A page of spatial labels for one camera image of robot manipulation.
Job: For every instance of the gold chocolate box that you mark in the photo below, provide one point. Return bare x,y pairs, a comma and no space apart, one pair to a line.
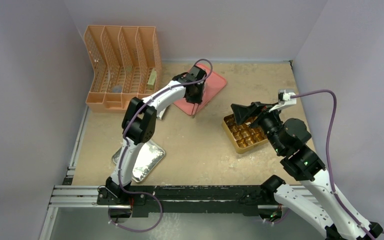
242,137

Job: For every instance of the grey blue stapler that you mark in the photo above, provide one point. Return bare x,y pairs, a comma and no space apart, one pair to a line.
161,114

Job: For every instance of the pink plastic tray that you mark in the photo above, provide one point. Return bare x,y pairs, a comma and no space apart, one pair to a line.
214,83

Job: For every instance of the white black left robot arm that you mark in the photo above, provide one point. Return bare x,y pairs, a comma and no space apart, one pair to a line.
140,119

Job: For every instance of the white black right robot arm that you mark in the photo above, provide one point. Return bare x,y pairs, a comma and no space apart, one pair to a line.
333,220

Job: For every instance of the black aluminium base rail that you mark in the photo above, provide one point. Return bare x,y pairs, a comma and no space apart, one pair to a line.
247,200

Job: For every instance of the orange plastic file organizer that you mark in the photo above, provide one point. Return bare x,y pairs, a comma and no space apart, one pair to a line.
121,58

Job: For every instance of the silver foil tray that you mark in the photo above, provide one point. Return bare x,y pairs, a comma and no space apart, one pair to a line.
149,160

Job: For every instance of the green eraser block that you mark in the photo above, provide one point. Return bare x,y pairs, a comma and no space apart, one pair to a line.
151,79

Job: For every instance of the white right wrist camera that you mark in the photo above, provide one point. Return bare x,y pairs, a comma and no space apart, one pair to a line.
285,100

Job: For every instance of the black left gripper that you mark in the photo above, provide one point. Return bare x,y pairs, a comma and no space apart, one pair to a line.
198,99

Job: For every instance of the pink tongs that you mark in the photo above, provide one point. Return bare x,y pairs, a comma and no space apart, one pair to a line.
194,110

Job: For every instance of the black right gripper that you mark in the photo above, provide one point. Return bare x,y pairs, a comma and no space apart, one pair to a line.
256,112

